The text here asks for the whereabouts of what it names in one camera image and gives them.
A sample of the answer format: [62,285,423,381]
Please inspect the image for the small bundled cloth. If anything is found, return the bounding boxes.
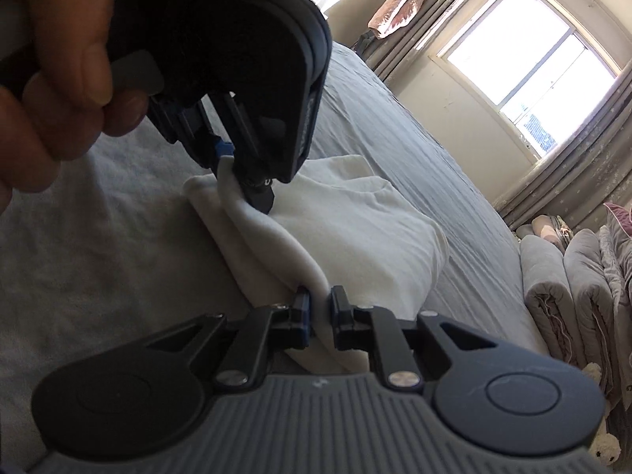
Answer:
[516,214,564,244]

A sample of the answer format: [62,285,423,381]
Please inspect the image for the window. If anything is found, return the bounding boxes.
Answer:
[434,0,623,164]

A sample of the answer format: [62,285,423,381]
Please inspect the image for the grey folded quilt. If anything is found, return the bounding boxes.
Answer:
[563,227,632,396]

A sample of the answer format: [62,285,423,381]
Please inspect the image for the pink hanging garment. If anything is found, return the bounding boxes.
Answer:
[368,0,430,40]

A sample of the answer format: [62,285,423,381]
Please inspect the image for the white garment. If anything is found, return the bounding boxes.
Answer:
[182,155,451,375]

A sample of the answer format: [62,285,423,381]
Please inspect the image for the grey rolled blanket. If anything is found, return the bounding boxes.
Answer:
[519,234,578,369]

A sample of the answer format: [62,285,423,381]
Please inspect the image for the pink velvet pillow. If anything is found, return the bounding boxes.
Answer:
[603,201,632,238]

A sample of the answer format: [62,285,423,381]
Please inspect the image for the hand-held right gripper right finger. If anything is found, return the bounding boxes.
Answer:
[331,286,500,390]

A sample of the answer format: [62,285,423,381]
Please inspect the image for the person's left hand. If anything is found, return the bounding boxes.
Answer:
[0,0,149,218]

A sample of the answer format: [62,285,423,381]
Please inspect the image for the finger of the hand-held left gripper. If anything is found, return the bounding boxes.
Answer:
[148,103,236,179]
[217,91,275,216]

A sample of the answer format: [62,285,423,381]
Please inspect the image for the white teddy bear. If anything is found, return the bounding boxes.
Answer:
[580,363,624,466]

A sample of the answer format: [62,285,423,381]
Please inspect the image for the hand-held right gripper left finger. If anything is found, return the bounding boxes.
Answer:
[143,292,313,387]

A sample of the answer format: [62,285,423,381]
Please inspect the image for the dark hanging bag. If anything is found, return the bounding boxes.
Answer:
[354,30,380,60]

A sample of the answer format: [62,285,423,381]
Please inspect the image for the bed with grey sheet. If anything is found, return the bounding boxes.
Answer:
[0,39,554,455]

